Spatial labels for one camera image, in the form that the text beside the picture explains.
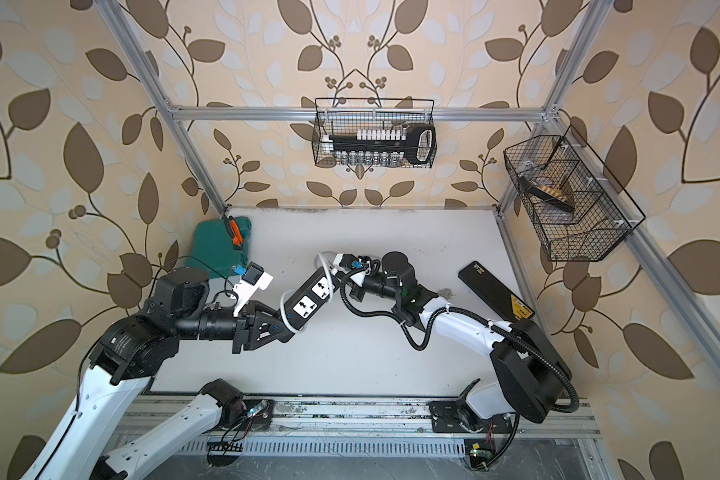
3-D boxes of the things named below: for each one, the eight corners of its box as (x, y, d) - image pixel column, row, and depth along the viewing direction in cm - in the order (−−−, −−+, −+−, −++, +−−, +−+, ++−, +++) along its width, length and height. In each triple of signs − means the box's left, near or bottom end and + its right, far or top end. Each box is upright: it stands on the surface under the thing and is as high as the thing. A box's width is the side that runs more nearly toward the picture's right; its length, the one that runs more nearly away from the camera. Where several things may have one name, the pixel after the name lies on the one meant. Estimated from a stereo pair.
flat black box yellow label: (514, 330, 91) (517, 326, 88) (457, 275, 103) (459, 270, 101) (531, 316, 94) (535, 312, 91) (474, 264, 106) (476, 259, 104)
